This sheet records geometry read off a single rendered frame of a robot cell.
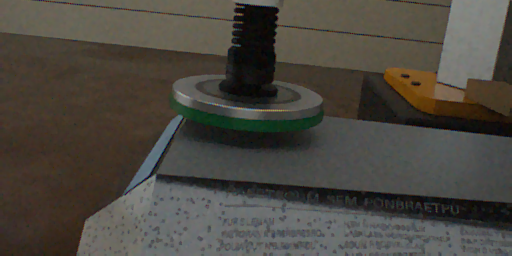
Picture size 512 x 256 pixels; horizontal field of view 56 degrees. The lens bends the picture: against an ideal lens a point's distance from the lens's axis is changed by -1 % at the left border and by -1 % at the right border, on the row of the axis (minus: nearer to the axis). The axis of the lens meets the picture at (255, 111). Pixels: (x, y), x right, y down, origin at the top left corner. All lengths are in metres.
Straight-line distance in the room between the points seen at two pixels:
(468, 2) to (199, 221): 1.15
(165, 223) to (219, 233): 0.06
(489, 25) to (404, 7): 5.50
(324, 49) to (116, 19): 2.89
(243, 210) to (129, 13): 6.51
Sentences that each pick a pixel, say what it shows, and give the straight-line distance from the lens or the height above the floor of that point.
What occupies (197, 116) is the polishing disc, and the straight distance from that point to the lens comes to 0.61.
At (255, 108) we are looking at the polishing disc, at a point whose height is 0.86.
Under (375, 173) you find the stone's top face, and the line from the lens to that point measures 0.60.
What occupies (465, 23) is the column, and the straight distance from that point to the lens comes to 1.50.
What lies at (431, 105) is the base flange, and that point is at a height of 0.76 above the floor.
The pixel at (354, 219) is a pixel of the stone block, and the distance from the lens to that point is 0.53.
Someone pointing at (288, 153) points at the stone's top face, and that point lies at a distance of 0.62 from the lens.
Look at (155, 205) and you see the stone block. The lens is 0.52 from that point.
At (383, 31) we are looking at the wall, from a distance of 6.89.
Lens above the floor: 1.01
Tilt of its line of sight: 15 degrees down
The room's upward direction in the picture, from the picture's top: 6 degrees clockwise
